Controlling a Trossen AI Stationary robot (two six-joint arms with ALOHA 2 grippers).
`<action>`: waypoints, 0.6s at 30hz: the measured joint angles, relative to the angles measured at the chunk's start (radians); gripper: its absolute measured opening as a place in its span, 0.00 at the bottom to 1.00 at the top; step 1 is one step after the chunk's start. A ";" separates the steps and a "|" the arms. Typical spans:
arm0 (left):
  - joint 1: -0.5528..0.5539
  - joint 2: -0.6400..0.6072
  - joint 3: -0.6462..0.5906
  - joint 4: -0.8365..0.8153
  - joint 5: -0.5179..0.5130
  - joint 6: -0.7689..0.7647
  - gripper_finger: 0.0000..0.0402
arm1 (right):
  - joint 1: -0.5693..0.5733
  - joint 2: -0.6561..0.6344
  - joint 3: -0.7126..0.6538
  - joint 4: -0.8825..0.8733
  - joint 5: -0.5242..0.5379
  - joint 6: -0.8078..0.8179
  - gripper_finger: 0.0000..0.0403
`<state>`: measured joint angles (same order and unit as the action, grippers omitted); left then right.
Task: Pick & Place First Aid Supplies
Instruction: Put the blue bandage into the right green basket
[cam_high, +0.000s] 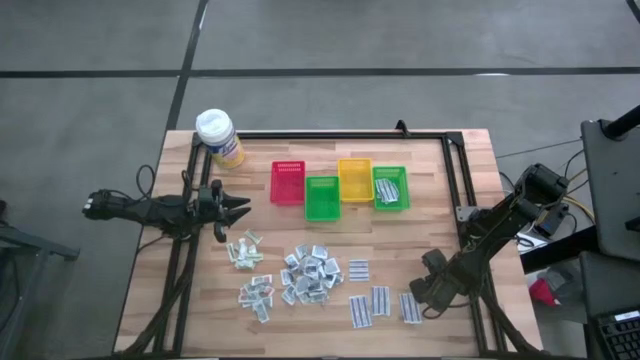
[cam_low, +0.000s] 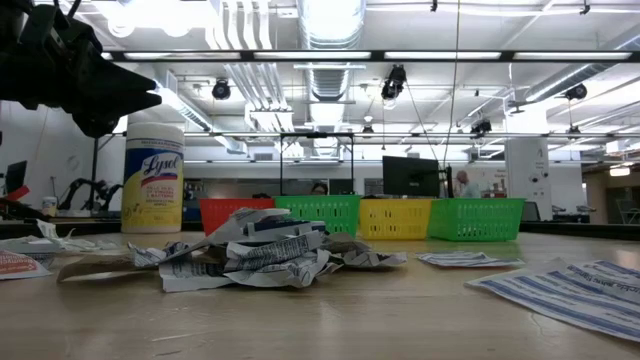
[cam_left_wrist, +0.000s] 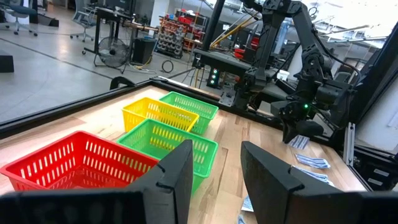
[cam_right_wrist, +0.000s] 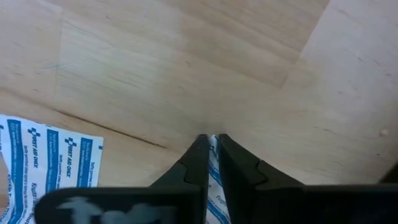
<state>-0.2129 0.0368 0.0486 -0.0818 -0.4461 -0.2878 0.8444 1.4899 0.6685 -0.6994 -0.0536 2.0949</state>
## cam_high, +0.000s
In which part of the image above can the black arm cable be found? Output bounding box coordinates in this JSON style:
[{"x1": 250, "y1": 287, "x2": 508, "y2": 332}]
[
  {"x1": 136, "y1": 163, "x2": 157, "y2": 201},
  {"x1": 421, "y1": 297, "x2": 472, "y2": 320}
]

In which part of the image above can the black keyboard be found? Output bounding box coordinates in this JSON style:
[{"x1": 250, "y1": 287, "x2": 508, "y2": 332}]
[{"x1": 594, "y1": 308, "x2": 640, "y2": 360}]

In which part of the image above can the yellow Lysol wipes canister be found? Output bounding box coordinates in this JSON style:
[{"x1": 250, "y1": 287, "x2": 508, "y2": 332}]
[{"x1": 194, "y1": 108, "x2": 247, "y2": 170}]

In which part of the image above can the dark grey desk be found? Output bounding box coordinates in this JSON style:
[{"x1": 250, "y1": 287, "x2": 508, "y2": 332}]
[{"x1": 580, "y1": 118, "x2": 640, "y2": 262}]

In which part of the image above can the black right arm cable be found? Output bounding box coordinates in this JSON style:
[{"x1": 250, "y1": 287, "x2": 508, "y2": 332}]
[{"x1": 421, "y1": 297, "x2": 472, "y2": 320}]

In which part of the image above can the black pole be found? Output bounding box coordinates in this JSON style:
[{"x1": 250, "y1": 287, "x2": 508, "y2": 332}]
[{"x1": 602, "y1": 103, "x2": 640, "y2": 141}]

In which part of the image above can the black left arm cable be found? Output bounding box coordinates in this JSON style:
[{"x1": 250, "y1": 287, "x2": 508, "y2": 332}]
[{"x1": 136, "y1": 163, "x2": 157, "y2": 201}]

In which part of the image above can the green plastic basket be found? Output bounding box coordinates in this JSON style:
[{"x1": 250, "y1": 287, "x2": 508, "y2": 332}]
[
  {"x1": 304, "y1": 175, "x2": 342, "y2": 223},
  {"x1": 371, "y1": 165, "x2": 412, "y2": 212}
]

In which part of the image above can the black desk beam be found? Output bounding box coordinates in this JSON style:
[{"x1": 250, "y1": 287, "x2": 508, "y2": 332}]
[{"x1": 519, "y1": 225, "x2": 601, "y2": 275}]

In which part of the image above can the yellow and black cable bundle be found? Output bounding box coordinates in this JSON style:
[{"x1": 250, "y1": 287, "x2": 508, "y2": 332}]
[{"x1": 537, "y1": 149, "x2": 597, "y2": 224}]

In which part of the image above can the grey metal stand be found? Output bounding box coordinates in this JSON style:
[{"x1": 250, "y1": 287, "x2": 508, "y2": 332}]
[{"x1": 0, "y1": 199, "x2": 81, "y2": 360}]

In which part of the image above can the red plastic basket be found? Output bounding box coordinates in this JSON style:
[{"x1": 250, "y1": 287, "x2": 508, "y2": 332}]
[{"x1": 269, "y1": 160, "x2": 307, "y2": 207}]

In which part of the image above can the black power supply box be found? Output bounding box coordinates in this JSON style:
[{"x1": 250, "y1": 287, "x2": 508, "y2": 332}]
[{"x1": 533, "y1": 201, "x2": 571, "y2": 239}]

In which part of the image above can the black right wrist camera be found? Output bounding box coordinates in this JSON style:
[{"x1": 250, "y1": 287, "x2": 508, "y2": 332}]
[{"x1": 408, "y1": 276, "x2": 437, "y2": 308}]

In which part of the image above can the thin black floor cable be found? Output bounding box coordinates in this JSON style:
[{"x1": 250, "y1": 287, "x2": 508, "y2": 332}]
[{"x1": 495, "y1": 138, "x2": 584, "y2": 160}]

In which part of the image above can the yellow plastic basket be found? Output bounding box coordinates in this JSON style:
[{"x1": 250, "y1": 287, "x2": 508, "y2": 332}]
[{"x1": 337, "y1": 158, "x2": 375, "y2": 204}]

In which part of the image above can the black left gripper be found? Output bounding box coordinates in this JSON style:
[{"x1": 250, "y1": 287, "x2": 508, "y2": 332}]
[{"x1": 197, "y1": 178, "x2": 253, "y2": 246}]

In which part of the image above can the red crumpled object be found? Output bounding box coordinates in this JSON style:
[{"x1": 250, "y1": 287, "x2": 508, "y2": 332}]
[{"x1": 528, "y1": 277, "x2": 561, "y2": 308}]

